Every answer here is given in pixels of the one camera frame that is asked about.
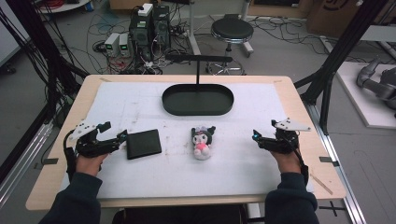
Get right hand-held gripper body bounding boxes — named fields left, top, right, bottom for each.
left=262, top=117, right=312, bottom=154

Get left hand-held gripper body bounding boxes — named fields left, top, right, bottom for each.
left=68, top=120, right=120, bottom=158

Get black wallet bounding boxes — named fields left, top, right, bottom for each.
left=125, top=128, right=163, bottom=161

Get black and white plush toy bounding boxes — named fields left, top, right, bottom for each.
left=190, top=124, right=217, bottom=161

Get black oval tray with stand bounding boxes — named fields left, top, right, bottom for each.
left=161, top=53, right=235, bottom=117

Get person's left hand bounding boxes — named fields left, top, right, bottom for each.
left=75, top=152, right=110, bottom=178

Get person's right hand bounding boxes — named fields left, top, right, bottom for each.
left=269, top=148, right=303, bottom=175

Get grey tape piece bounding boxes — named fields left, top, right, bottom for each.
left=33, top=157, right=60, bottom=171
left=318, top=156, right=341, bottom=168

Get white table mat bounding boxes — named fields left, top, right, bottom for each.
left=60, top=81, right=315, bottom=200

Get thin wooden stick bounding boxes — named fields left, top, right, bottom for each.
left=309, top=173, right=334, bottom=196

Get black tape cross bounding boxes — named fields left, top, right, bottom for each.
left=318, top=200, right=347, bottom=218

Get white board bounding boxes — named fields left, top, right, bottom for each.
left=335, top=61, right=396, bottom=131

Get grey power supply unit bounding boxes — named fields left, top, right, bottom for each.
left=104, top=32, right=121, bottom=58
left=118, top=32, right=132, bottom=58

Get person's lap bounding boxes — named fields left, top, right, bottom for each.
left=111, top=203, right=250, bottom=224

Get black computer tower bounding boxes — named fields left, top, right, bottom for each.
left=128, top=3, right=154, bottom=63
left=151, top=4, right=172, bottom=52

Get black round stool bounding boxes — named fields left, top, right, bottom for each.
left=205, top=16, right=255, bottom=77

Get white table leg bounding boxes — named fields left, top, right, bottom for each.
left=186, top=0, right=203, bottom=56

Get cardboard box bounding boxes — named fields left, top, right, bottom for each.
left=305, top=0, right=396, bottom=39

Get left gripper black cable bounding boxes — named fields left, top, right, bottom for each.
left=63, top=130, right=78, bottom=184

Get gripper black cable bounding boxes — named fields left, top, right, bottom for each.
left=291, top=144, right=310, bottom=189
left=63, top=130, right=78, bottom=184

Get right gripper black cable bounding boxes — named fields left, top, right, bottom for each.
left=291, top=144, right=310, bottom=189

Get aluminium rail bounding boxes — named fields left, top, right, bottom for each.
left=0, top=121, right=54, bottom=208
left=304, top=102, right=368, bottom=224

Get black frame post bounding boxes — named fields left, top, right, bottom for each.
left=5, top=0, right=90, bottom=125
left=293, top=0, right=387, bottom=135

